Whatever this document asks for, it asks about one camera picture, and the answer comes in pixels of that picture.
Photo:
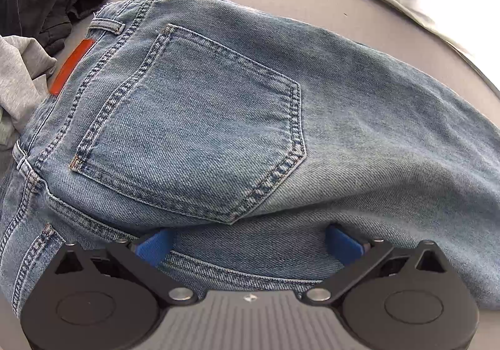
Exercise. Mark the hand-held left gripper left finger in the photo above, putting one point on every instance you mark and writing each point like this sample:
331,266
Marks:
156,246

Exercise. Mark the grey garment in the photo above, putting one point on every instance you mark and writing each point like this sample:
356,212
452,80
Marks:
19,76

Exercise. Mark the blue denim jeans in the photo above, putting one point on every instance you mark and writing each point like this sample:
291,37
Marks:
195,119

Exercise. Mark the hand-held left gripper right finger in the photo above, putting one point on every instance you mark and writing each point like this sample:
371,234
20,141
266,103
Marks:
345,244

